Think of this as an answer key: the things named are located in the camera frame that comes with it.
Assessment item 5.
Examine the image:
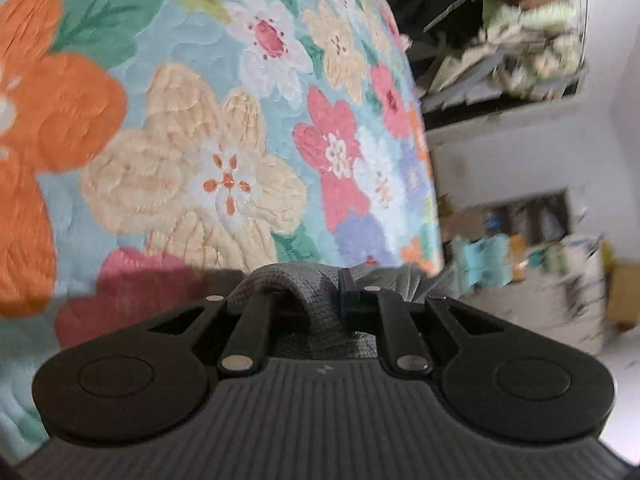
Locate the grey waffle knit garment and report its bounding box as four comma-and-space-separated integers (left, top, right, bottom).
228, 261, 460, 360

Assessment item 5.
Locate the cluttered white shelf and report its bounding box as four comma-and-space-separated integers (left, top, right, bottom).
414, 0, 640, 356

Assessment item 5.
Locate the floral quilted bedspread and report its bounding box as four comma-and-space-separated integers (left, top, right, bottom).
1, 0, 442, 463

